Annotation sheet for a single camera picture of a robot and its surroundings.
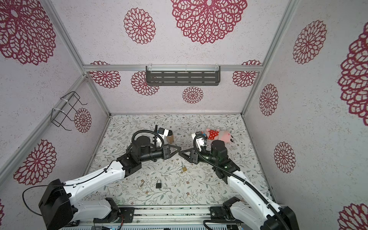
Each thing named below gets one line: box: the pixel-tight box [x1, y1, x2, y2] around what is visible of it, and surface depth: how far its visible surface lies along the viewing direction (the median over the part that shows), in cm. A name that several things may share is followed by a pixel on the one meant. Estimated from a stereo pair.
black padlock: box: [155, 179, 162, 189], surface depth 85 cm
